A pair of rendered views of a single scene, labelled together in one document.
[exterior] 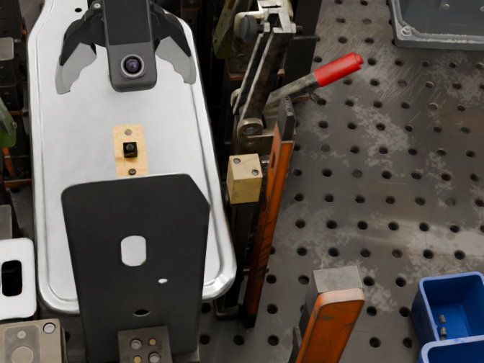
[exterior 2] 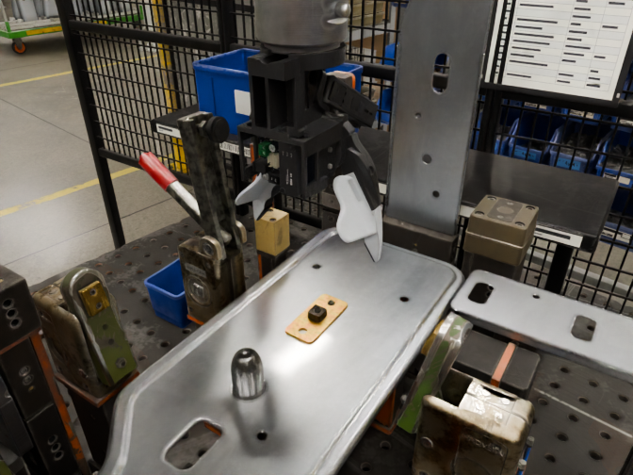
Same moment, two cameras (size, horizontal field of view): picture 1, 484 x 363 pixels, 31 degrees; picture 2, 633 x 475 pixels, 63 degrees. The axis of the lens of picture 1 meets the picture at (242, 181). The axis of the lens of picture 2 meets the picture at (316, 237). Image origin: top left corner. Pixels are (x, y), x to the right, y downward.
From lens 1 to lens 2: 116 cm
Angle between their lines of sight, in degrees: 83
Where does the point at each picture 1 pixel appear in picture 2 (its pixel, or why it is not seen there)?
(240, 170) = (277, 214)
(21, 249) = (462, 303)
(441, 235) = not seen: hidden behind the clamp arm
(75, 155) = (365, 341)
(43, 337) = (486, 211)
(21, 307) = (482, 275)
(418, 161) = not seen: hidden behind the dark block
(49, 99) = (344, 407)
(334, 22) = not seen: outside the picture
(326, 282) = (344, 75)
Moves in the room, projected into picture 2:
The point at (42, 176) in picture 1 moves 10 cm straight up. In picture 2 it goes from (408, 345) to (417, 270)
